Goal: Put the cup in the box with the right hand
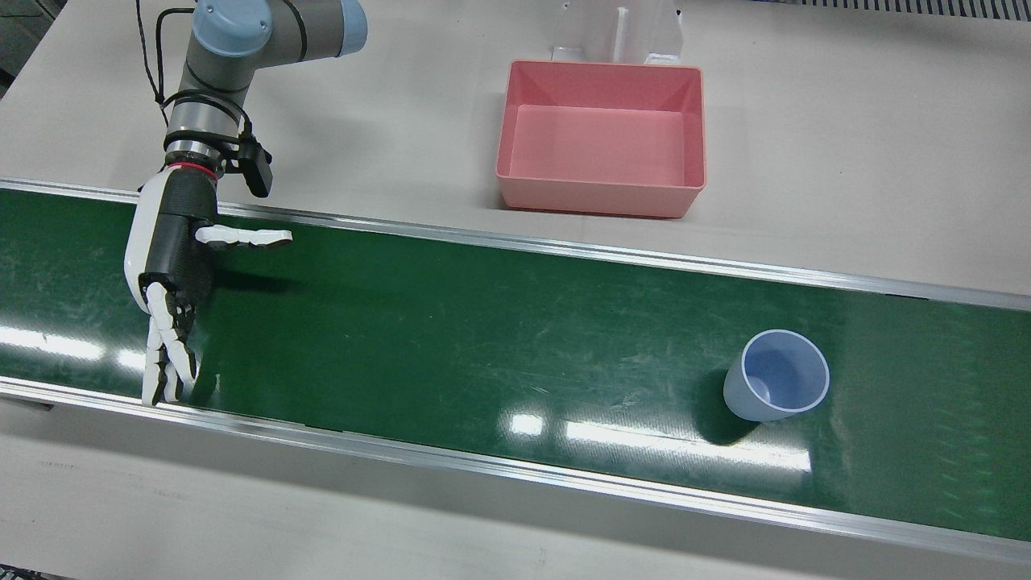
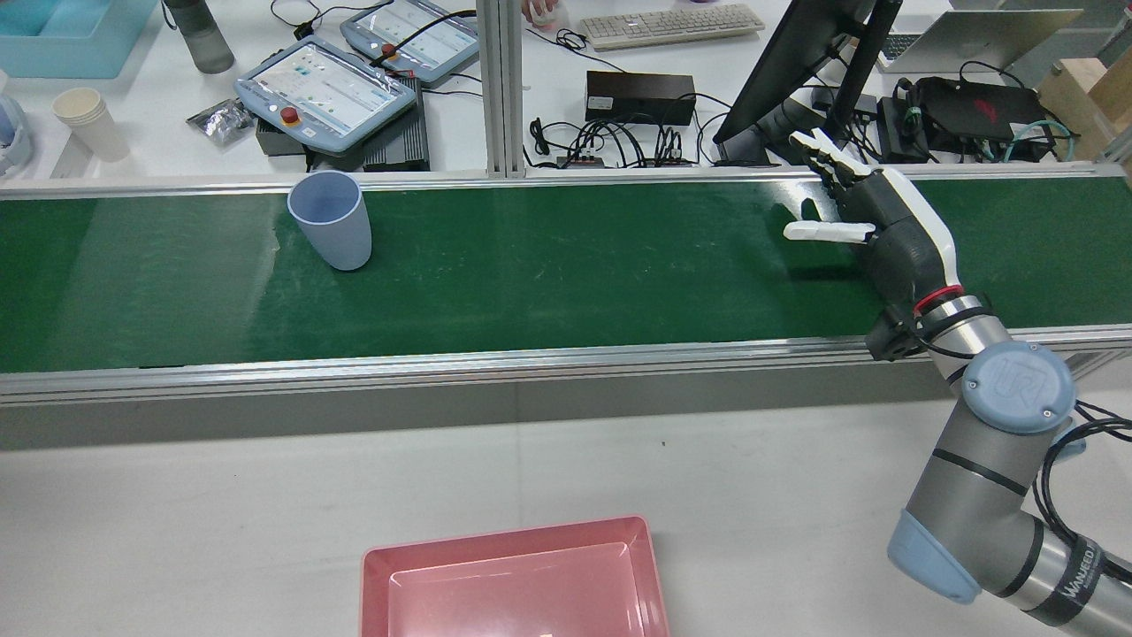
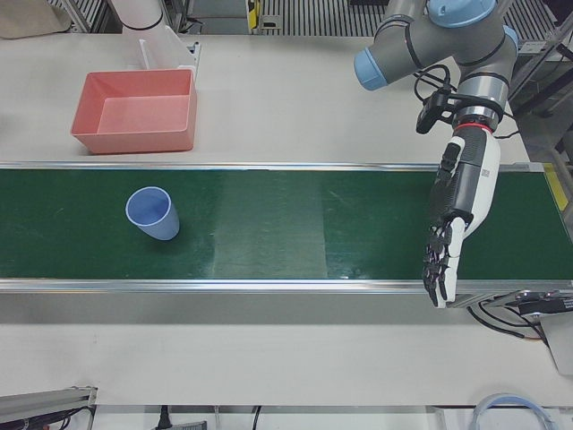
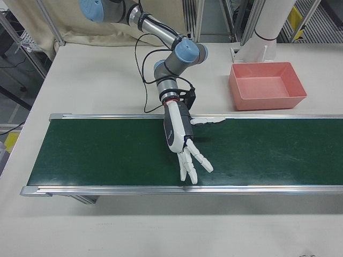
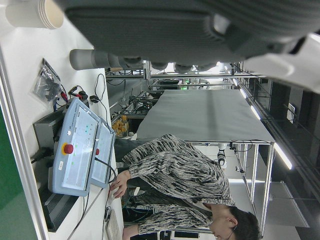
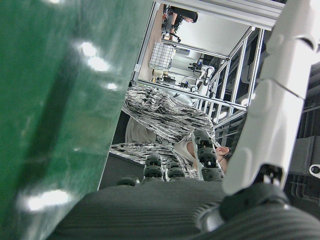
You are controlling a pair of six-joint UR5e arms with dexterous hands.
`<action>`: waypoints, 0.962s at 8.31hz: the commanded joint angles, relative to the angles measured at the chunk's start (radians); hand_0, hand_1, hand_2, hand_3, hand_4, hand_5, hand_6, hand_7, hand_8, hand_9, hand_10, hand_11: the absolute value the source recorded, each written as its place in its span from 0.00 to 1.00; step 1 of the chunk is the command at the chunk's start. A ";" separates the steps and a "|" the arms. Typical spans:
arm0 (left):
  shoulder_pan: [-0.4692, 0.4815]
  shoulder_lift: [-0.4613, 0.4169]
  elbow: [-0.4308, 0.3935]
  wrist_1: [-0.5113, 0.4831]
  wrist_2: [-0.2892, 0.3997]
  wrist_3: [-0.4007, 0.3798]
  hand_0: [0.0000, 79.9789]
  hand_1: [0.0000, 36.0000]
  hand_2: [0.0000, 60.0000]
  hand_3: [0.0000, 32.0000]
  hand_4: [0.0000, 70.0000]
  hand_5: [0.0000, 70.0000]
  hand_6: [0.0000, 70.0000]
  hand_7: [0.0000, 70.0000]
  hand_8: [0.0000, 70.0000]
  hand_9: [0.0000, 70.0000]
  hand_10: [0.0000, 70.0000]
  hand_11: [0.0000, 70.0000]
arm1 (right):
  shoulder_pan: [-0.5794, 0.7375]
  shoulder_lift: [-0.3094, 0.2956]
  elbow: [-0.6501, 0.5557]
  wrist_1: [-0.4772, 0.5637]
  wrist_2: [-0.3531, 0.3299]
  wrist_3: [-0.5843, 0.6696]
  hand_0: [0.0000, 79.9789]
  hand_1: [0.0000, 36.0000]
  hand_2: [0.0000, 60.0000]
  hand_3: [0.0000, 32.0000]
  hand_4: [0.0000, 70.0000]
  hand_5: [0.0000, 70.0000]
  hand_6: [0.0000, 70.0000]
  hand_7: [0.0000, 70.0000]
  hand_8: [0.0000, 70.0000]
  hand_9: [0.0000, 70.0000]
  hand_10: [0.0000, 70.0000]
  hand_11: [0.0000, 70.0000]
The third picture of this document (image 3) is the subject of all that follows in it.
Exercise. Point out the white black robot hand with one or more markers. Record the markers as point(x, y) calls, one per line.
point(474, 179)

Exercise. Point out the blue plastic cup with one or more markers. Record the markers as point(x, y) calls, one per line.
point(159, 221)

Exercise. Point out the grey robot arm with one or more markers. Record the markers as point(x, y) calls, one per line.
point(452, 40)

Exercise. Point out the pink plastic box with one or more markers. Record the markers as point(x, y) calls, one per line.
point(134, 116)

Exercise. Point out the grey control device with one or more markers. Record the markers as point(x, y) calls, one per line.
point(557, 331)

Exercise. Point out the green conveyor belt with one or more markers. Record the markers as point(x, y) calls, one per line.
point(286, 224)

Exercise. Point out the light blue tube loop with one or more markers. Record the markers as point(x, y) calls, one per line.
point(488, 403)

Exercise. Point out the beige cloth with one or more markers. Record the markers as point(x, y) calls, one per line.
point(27, 18)

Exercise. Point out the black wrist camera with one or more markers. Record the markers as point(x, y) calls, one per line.
point(432, 112)

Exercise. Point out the aluminium rack frame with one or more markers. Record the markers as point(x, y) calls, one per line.
point(544, 67)

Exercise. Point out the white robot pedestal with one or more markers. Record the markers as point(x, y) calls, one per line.
point(147, 36)

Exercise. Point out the aluminium frame profile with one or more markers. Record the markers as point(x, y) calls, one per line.
point(45, 405)

